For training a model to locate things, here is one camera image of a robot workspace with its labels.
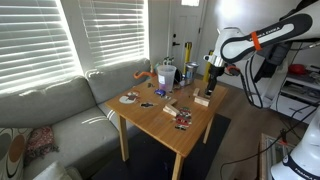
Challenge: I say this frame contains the wide white window blind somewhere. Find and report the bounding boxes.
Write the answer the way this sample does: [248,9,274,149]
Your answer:
[0,0,83,93]

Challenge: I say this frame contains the white door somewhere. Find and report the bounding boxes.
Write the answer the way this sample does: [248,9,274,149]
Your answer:
[168,0,208,76]

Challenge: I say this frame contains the small snack packet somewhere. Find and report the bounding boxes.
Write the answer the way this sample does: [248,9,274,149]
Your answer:
[173,106,194,132]

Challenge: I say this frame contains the small black toy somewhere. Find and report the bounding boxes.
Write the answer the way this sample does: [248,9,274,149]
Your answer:
[139,101,158,109]

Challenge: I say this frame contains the wooden crate frame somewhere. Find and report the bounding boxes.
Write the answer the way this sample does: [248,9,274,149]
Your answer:
[258,132,296,180]

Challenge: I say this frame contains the orange curved toy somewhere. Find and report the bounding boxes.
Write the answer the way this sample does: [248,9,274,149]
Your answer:
[133,69,158,81]

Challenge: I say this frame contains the patterned cream pillow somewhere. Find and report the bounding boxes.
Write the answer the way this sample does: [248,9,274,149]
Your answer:
[0,127,34,180]

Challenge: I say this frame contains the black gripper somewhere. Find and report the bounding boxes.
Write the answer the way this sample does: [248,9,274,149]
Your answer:
[204,65,224,98]

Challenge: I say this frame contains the plain white pillow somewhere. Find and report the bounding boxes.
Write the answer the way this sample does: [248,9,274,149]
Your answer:
[33,161,83,180]

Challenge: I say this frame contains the dark blue rug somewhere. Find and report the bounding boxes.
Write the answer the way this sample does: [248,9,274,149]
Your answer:
[89,113,232,180]

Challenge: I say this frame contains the orange strap on arm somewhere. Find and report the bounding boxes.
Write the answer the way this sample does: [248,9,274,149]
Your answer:
[250,31,262,51]

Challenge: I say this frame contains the reddish patterned cloth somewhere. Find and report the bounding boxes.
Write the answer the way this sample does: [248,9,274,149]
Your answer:
[24,125,60,164]

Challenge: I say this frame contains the clear plastic measuring cup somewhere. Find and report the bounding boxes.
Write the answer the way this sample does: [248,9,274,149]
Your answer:
[156,64,177,93]

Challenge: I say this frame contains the grey fabric sofa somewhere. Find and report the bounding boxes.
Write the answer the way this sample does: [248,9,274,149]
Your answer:
[0,58,153,180]

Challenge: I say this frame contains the long printed wooden block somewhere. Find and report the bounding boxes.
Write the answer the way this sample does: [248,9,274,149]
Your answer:
[193,95,211,108]

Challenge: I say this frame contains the narrow white window blind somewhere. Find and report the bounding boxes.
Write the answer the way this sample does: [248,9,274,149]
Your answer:
[78,0,150,70]

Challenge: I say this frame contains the blue toy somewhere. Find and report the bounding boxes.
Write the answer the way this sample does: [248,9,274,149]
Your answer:
[154,88,167,97]

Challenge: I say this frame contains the black hanging cable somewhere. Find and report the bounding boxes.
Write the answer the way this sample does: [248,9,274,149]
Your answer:
[218,103,320,174]
[239,54,268,110]

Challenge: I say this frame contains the yellow post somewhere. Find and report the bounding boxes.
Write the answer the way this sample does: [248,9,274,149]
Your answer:
[184,41,193,76]
[203,49,215,83]

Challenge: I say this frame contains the white cylindrical container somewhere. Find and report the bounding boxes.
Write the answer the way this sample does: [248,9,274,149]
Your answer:
[184,61,200,86]

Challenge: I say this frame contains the angled wooden block pile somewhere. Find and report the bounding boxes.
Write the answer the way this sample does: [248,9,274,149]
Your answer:
[162,103,181,118]

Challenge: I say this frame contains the white shelf unit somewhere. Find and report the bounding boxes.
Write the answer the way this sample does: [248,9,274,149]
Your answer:
[269,63,320,116]

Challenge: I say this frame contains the light wooden table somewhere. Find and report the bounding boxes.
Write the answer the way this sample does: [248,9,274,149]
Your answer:
[104,77,229,180]

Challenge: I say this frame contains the red object on shelf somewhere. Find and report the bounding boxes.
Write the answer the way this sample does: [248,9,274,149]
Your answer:
[287,63,308,76]

